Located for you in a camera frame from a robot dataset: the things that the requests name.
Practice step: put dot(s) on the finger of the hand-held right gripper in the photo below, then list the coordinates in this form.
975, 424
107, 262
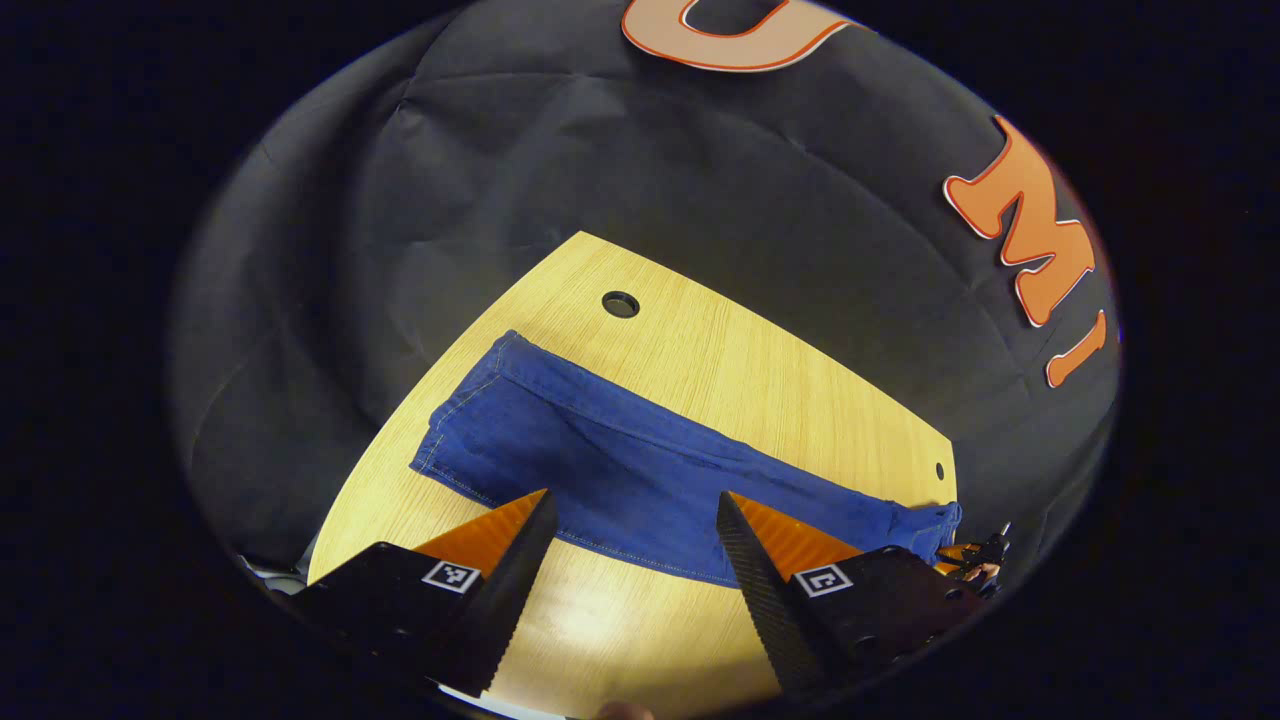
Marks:
958, 556

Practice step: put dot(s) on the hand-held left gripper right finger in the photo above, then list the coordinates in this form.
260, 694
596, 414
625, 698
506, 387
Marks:
760, 590

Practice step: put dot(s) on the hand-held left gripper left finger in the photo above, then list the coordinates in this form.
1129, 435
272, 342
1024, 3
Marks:
515, 590

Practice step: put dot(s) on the blue jeans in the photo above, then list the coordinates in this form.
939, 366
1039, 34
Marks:
620, 470

